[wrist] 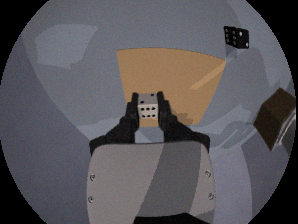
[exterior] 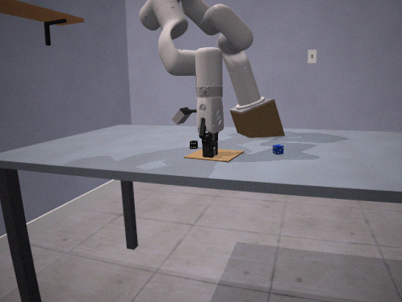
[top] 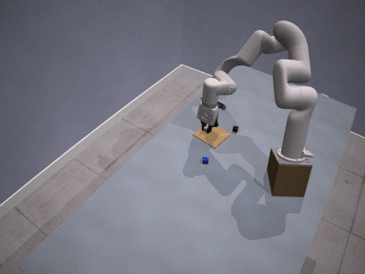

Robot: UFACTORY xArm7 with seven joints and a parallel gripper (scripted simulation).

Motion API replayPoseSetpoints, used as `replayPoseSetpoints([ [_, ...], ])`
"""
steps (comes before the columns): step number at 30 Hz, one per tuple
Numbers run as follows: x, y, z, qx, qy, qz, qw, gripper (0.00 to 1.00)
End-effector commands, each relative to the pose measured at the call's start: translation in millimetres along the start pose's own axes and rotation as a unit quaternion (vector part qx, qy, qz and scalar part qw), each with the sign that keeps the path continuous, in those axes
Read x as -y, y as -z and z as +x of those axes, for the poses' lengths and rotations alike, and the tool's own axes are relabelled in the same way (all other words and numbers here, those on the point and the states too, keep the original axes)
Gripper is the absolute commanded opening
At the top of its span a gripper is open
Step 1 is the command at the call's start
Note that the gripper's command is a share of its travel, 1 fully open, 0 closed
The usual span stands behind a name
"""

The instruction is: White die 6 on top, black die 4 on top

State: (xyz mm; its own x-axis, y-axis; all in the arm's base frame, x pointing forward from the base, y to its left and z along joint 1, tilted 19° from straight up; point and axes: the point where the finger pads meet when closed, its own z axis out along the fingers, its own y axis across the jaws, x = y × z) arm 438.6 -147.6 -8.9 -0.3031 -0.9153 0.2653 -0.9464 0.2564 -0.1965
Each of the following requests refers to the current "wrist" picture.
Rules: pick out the white die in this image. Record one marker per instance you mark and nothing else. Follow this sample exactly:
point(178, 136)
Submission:
point(147, 105)

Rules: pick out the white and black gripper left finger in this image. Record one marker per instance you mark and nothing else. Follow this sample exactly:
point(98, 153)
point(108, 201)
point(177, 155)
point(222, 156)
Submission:
point(124, 132)

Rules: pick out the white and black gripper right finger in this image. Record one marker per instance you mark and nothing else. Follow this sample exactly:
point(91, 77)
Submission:
point(173, 129)

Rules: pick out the black die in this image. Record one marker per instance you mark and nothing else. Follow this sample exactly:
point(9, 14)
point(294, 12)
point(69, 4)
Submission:
point(237, 37)

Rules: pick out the tan flat mat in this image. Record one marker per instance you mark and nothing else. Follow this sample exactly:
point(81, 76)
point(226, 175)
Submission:
point(188, 79)

